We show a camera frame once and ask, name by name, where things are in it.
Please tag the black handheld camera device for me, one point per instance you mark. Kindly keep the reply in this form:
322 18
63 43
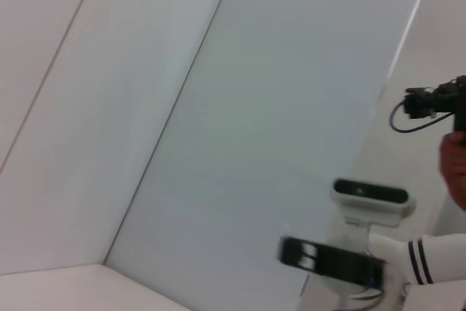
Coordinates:
437 101

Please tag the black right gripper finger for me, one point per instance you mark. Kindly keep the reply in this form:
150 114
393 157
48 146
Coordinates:
291 244
289 258

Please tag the person's bare hand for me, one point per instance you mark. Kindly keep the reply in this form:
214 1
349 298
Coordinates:
455 169

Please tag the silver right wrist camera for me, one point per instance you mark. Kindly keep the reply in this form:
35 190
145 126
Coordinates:
371 194

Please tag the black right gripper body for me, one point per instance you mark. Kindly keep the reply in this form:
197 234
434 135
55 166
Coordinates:
346 263

